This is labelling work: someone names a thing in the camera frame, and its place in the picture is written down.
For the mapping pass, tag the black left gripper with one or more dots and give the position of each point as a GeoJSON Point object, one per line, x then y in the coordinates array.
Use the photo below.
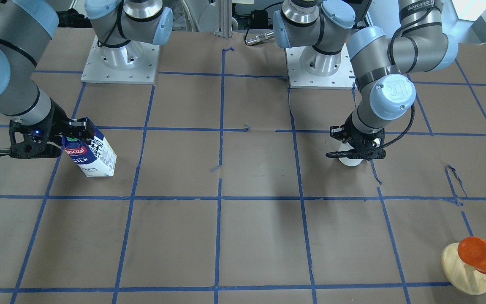
{"type": "Point", "coordinates": [359, 137]}

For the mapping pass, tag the white ribbed mug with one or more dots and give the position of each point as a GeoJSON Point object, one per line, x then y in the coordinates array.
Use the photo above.
{"type": "Point", "coordinates": [348, 161]}

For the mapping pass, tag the aluminium frame post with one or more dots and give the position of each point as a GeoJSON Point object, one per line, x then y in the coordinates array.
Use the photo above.
{"type": "Point", "coordinates": [224, 27]}

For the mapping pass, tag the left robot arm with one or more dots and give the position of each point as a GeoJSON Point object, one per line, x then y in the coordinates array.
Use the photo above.
{"type": "Point", "coordinates": [322, 31]}

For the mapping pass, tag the wooden mug tree stand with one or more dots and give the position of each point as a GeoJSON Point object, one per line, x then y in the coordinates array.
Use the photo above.
{"type": "Point", "coordinates": [462, 276]}

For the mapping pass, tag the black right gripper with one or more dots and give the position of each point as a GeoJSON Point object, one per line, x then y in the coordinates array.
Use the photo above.
{"type": "Point", "coordinates": [58, 118]}

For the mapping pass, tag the orange mug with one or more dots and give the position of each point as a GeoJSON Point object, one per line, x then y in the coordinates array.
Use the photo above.
{"type": "Point", "coordinates": [472, 251]}

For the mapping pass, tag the blue white milk carton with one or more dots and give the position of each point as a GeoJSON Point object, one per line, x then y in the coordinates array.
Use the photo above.
{"type": "Point", "coordinates": [95, 158]}

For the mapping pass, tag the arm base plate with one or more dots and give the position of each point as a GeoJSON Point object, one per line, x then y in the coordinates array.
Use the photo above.
{"type": "Point", "coordinates": [135, 63]}
{"type": "Point", "coordinates": [308, 69]}

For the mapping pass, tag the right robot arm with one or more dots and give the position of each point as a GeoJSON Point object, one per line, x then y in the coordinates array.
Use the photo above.
{"type": "Point", "coordinates": [27, 27]}

